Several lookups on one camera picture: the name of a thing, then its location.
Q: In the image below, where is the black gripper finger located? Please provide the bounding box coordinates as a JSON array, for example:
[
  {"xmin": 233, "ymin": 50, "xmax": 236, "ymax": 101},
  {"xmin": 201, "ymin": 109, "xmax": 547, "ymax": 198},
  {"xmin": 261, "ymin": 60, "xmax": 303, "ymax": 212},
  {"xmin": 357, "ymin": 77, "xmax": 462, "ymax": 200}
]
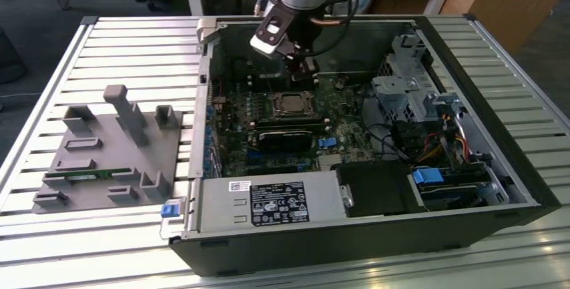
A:
[
  {"xmin": 301, "ymin": 58, "xmax": 320, "ymax": 82},
  {"xmin": 288, "ymin": 57, "xmax": 304, "ymax": 82}
]

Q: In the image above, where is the metal socket cover frame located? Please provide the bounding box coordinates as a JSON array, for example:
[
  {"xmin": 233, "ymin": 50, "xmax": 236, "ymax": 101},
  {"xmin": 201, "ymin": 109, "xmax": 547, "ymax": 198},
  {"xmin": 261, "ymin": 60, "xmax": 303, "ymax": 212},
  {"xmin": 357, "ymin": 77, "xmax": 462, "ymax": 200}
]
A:
[{"xmin": 271, "ymin": 91, "xmax": 317, "ymax": 118}]

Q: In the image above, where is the silver CPU chip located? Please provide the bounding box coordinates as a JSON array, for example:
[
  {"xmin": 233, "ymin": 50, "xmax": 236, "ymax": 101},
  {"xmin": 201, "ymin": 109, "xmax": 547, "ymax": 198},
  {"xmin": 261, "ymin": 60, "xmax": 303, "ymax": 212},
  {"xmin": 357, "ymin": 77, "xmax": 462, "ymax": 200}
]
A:
[{"xmin": 279, "ymin": 95, "xmax": 309, "ymax": 111}]

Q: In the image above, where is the black RAM slot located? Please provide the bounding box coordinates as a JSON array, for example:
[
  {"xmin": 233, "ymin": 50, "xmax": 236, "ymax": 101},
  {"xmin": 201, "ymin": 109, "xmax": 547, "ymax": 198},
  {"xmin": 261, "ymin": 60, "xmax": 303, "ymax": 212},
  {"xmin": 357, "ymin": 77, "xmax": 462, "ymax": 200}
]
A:
[
  {"xmin": 257, "ymin": 79, "xmax": 316, "ymax": 91},
  {"xmin": 255, "ymin": 118, "xmax": 324, "ymax": 126},
  {"xmin": 255, "ymin": 71, "xmax": 312, "ymax": 81},
  {"xmin": 255, "ymin": 123, "xmax": 325, "ymax": 133}
]

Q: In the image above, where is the CPU socket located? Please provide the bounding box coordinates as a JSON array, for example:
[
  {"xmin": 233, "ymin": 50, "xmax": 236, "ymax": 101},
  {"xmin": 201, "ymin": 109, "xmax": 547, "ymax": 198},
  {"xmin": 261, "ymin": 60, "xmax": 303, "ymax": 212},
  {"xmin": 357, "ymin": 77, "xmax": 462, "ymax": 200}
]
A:
[{"xmin": 271, "ymin": 90, "xmax": 320, "ymax": 119}]

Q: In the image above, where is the green motherboard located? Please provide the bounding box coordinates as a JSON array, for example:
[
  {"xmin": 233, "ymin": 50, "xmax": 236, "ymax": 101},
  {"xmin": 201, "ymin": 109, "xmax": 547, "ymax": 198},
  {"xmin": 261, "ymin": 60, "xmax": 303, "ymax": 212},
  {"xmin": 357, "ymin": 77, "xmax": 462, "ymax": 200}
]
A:
[{"xmin": 207, "ymin": 71, "xmax": 384, "ymax": 178}]

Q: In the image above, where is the perforated metal drive cage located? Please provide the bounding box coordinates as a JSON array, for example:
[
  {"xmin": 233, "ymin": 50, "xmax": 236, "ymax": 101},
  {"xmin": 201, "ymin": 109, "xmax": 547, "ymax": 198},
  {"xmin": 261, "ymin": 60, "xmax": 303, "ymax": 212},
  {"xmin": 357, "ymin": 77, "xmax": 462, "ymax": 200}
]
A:
[{"xmin": 371, "ymin": 33, "xmax": 459, "ymax": 123}]

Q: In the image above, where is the black graphics card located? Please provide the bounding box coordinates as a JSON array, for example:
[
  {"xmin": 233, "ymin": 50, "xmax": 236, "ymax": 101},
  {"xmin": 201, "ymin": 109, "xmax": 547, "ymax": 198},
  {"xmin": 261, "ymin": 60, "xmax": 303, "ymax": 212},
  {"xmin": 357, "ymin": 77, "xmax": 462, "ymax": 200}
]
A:
[{"xmin": 255, "ymin": 129, "xmax": 315, "ymax": 153}]

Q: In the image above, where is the silver finned heatsink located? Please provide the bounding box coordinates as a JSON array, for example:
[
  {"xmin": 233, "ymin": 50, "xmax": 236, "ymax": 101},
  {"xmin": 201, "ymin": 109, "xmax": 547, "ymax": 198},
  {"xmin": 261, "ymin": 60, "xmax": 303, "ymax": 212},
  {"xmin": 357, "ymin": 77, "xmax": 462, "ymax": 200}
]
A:
[{"xmin": 317, "ymin": 154, "xmax": 344, "ymax": 172}]

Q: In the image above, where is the black plastic shroud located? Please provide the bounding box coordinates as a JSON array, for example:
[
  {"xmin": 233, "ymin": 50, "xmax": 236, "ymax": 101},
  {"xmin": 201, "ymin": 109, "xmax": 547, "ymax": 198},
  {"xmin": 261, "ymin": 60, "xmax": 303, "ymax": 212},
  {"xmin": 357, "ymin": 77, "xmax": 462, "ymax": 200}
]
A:
[{"xmin": 333, "ymin": 162, "xmax": 424, "ymax": 218}]

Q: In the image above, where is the blue disk carrier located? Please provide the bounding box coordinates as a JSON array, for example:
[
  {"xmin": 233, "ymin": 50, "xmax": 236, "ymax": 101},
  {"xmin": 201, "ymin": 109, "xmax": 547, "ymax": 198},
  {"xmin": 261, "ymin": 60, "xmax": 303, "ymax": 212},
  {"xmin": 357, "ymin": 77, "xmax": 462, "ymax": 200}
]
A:
[{"xmin": 411, "ymin": 168, "xmax": 445, "ymax": 186}]

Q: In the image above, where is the silver power supply unit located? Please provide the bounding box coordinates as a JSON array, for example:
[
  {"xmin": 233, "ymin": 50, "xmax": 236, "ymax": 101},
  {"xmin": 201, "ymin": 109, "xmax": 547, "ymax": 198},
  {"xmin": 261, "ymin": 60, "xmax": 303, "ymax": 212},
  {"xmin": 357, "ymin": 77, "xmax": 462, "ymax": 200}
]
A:
[{"xmin": 195, "ymin": 171, "xmax": 352, "ymax": 233}]

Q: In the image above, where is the wooden cabinet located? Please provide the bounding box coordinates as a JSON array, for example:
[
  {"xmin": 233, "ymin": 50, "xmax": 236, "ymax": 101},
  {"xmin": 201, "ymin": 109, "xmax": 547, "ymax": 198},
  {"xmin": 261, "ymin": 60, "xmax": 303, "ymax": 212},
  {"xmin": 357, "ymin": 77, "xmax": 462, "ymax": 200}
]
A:
[{"xmin": 437, "ymin": 0, "xmax": 570, "ymax": 55}]

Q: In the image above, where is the grey parts rack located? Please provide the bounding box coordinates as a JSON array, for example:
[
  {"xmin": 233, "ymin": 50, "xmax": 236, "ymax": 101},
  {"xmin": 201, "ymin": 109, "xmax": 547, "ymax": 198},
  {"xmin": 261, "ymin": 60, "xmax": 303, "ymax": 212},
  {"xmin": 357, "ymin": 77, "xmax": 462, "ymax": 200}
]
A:
[{"xmin": 30, "ymin": 83, "xmax": 184, "ymax": 215}]

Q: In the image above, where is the green RAM stick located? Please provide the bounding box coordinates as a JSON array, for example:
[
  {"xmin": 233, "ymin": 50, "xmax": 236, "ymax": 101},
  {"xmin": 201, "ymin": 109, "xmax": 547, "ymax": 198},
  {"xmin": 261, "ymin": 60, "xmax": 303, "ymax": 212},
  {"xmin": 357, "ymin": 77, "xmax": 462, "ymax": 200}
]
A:
[{"xmin": 44, "ymin": 168, "xmax": 134, "ymax": 182}]

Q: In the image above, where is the black PC case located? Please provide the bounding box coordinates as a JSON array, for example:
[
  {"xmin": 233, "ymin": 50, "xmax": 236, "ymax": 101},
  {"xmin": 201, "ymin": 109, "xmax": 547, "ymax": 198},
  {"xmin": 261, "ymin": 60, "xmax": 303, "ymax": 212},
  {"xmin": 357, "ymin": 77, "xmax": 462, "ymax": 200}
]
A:
[{"xmin": 166, "ymin": 13, "xmax": 563, "ymax": 278}]

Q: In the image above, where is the black rounded floor object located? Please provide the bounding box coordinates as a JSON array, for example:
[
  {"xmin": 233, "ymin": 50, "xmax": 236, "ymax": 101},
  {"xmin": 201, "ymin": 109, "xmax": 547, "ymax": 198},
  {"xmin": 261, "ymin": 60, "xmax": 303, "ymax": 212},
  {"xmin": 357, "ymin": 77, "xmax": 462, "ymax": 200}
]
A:
[{"xmin": 0, "ymin": 27, "xmax": 25, "ymax": 85}]

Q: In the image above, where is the copper coloured hose loop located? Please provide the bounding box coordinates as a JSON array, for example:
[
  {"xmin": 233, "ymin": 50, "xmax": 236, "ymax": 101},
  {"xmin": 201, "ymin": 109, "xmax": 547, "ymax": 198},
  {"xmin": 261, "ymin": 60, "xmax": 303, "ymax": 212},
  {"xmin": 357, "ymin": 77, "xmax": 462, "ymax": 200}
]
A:
[{"xmin": 309, "ymin": 16, "xmax": 347, "ymax": 28}]

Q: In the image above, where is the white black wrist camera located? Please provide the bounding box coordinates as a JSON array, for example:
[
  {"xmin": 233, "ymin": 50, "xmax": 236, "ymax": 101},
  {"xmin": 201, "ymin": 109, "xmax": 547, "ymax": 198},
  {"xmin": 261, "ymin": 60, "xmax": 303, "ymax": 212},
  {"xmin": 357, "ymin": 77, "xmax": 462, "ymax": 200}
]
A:
[{"xmin": 248, "ymin": 3, "xmax": 299, "ymax": 59}]

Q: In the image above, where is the black round cable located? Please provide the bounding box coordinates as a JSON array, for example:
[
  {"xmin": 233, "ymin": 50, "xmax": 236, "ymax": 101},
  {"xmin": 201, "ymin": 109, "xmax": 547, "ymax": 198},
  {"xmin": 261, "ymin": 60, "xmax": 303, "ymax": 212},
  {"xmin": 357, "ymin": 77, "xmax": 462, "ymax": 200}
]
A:
[{"xmin": 363, "ymin": 122, "xmax": 415, "ymax": 164}]

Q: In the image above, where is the yellow wire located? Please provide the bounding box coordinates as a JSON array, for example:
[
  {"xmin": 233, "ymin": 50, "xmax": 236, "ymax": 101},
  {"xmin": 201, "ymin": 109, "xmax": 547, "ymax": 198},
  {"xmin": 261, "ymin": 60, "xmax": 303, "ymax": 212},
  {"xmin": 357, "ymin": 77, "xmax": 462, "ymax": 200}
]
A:
[{"xmin": 452, "ymin": 136, "xmax": 472, "ymax": 157}]

